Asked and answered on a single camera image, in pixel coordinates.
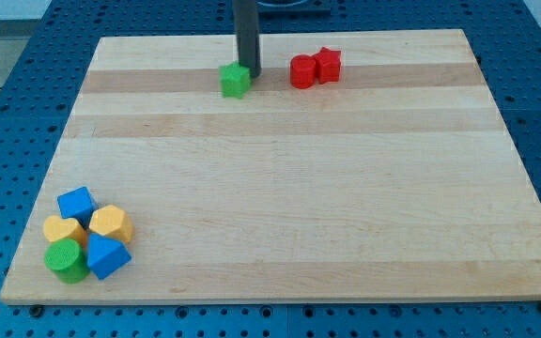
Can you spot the green star block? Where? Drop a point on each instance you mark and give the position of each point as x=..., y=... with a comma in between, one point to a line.
x=235, y=80

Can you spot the red cylinder block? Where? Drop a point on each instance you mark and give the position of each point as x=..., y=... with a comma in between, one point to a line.
x=302, y=71

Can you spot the red star block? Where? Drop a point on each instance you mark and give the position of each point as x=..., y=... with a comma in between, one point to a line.
x=328, y=68

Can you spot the light wooden board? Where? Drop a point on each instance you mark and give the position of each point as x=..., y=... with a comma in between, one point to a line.
x=398, y=183

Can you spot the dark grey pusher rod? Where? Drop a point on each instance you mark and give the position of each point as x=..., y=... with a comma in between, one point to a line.
x=246, y=27

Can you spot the yellow hexagon block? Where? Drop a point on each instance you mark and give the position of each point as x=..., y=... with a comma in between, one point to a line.
x=112, y=222

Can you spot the blue triangle block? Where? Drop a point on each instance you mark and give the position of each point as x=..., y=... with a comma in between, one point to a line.
x=106, y=255

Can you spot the blue cube block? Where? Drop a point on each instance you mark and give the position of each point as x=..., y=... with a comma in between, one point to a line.
x=78, y=204

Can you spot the green cylinder block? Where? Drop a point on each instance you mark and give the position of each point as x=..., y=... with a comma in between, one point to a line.
x=66, y=260

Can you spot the yellow heart block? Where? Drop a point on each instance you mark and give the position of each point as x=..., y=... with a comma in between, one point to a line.
x=56, y=228

